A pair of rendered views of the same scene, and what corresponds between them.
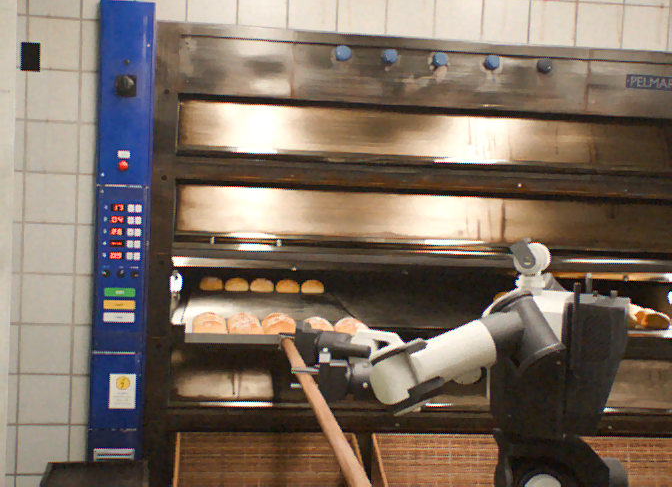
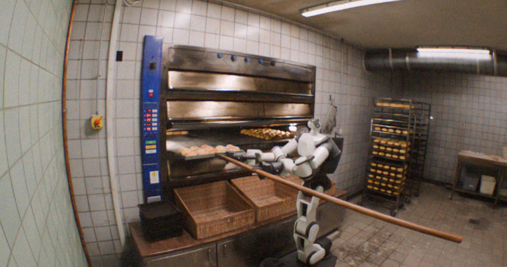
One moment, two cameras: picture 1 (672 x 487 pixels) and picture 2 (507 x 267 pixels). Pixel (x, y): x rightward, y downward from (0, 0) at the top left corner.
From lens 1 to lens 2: 1.11 m
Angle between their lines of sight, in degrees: 30
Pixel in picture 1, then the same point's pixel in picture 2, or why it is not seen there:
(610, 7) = (287, 49)
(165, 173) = (163, 97)
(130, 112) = (153, 75)
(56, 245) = (127, 126)
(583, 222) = (282, 109)
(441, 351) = (319, 158)
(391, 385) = (306, 171)
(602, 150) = (286, 88)
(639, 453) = not seen: hidden behind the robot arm
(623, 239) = (291, 113)
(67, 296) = (132, 145)
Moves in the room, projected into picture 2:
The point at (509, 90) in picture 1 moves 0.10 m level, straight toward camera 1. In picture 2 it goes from (265, 70) to (268, 69)
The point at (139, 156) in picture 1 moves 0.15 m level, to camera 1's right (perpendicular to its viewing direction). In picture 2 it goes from (156, 91) to (173, 91)
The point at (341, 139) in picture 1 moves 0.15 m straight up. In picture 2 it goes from (220, 84) to (220, 68)
